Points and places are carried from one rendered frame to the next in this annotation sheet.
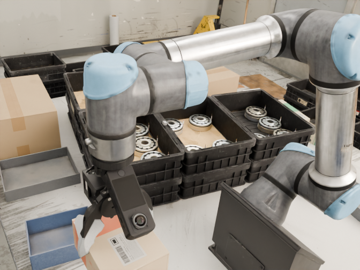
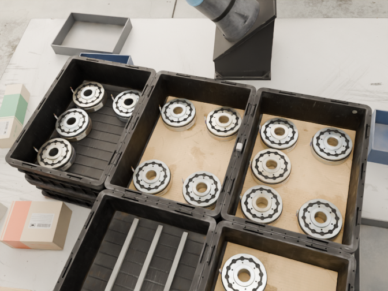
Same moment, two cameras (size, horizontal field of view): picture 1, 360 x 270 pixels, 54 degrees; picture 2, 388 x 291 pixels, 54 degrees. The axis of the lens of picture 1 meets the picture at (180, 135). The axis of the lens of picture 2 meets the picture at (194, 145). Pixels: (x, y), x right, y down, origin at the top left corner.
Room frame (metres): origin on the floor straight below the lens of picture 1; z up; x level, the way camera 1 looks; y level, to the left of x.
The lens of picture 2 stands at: (1.56, 0.39, 1.75)
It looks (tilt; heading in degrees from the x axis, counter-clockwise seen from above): 58 degrees down; 234
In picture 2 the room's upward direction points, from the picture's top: 12 degrees counter-clockwise
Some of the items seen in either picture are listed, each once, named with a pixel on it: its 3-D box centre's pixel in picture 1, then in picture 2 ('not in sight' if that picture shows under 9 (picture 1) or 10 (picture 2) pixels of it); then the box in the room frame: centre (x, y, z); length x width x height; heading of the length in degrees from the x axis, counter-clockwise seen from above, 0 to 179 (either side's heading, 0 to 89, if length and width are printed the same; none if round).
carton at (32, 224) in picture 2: not in sight; (37, 224); (1.68, -0.29, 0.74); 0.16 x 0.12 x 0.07; 131
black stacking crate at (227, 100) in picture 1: (257, 123); (91, 125); (1.38, -0.34, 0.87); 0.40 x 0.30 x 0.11; 27
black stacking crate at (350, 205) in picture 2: (128, 144); (297, 170); (1.11, 0.19, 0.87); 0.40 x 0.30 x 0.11; 27
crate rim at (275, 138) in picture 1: (260, 113); (85, 115); (1.38, -0.34, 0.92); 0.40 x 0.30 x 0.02; 27
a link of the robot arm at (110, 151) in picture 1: (110, 140); not in sight; (0.46, 0.11, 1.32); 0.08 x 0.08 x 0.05
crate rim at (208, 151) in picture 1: (199, 122); (185, 136); (1.25, -0.07, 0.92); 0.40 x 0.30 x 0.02; 27
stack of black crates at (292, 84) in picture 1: (310, 107); not in sight; (2.75, -1.09, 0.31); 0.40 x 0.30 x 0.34; 37
